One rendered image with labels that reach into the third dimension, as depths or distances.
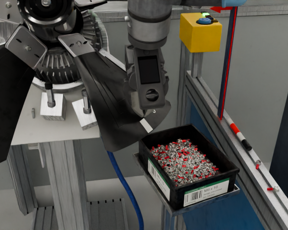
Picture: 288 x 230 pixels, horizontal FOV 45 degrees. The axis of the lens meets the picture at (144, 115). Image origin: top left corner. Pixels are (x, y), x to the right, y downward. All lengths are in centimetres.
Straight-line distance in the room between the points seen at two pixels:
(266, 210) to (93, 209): 116
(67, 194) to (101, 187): 83
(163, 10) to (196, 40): 58
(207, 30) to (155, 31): 57
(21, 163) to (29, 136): 79
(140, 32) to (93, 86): 20
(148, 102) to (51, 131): 45
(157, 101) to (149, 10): 16
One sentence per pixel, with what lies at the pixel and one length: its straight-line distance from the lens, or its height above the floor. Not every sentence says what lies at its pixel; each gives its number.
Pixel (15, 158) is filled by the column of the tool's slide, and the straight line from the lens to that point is 177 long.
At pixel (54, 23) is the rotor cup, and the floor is 119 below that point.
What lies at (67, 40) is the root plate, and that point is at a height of 114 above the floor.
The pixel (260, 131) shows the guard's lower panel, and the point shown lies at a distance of 210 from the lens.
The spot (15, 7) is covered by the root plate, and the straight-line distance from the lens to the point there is 88.
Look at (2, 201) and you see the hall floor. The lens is 212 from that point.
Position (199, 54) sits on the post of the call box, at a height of 95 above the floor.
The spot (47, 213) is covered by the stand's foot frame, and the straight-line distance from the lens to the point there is 186.
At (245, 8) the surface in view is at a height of 99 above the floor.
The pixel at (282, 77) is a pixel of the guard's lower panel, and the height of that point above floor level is 63.
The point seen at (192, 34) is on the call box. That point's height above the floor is 105.
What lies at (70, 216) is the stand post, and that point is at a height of 44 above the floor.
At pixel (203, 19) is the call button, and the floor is 108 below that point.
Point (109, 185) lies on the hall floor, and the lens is 207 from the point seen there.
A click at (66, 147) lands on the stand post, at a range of 113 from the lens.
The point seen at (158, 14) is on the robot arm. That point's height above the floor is 124.
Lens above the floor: 139
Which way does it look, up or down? 31 degrees down
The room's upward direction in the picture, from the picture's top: straight up
